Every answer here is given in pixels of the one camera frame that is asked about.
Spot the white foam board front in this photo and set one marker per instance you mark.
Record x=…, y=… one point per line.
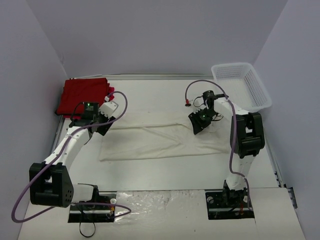
x=174, y=215

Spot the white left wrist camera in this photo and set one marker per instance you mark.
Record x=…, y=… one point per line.
x=108, y=108

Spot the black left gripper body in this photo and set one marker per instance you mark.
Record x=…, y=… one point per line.
x=104, y=124

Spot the white plastic basket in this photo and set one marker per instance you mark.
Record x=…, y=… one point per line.
x=243, y=85

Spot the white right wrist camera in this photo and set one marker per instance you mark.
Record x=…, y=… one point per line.
x=195, y=104

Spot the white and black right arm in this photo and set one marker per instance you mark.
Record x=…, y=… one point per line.
x=246, y=140

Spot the white t-shirt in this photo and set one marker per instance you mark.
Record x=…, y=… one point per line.
x=158, y=135

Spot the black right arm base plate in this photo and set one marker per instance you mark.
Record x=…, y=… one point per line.
x=218, y=209

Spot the dark red folded t-shirt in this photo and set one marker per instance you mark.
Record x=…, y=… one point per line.
x=86, y=86

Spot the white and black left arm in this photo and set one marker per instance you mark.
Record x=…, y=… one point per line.
x=51, y=183

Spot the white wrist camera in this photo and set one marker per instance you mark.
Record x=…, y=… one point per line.
x=195, y=104
x=108, y=108

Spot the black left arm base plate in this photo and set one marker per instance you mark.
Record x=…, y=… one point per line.
x=94, y=213

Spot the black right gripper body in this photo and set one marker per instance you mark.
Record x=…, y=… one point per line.
x=198, y=122

